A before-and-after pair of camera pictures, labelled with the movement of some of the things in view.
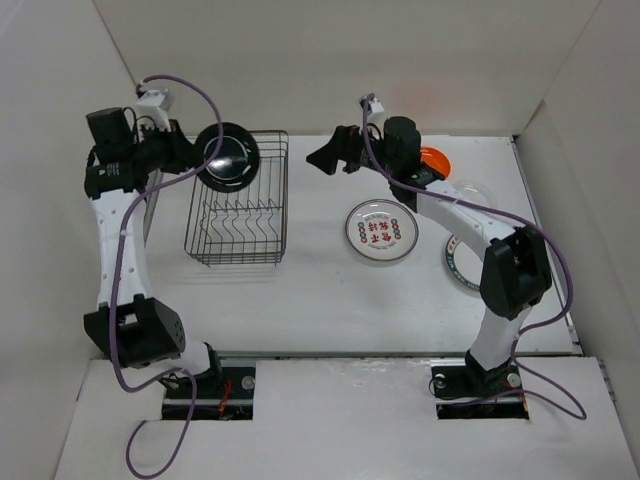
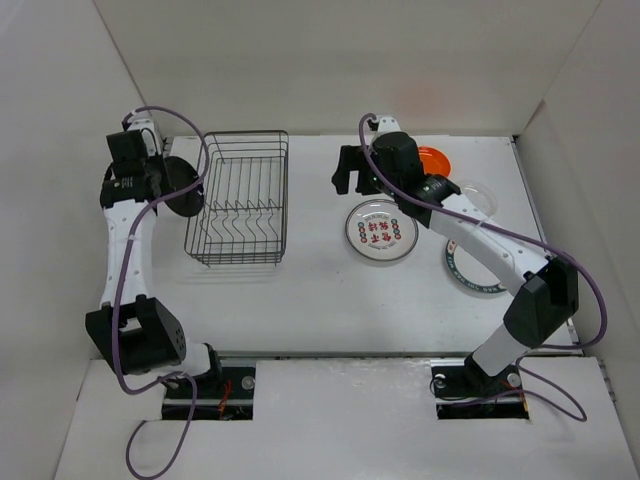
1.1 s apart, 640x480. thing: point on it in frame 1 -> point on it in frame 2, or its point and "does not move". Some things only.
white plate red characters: x=381 y=230 does not move
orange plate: x=437 y=159 does not move
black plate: x=236 y=161 -> x=181 y=175
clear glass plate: x=478 y=191 does not move
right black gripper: x=342 y=146 -> x=352 y=158
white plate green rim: x=463 y=263 does not move
